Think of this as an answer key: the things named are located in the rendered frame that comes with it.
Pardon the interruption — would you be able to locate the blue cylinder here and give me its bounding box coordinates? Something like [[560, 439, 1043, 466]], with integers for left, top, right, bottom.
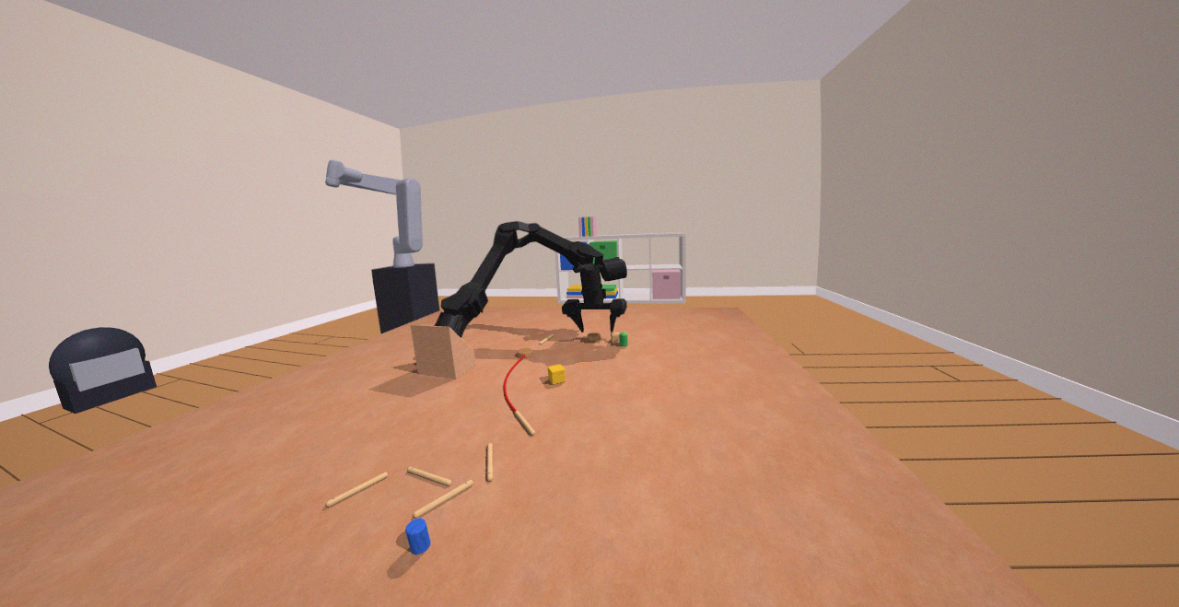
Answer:
[[406, 517, 432, 554]]

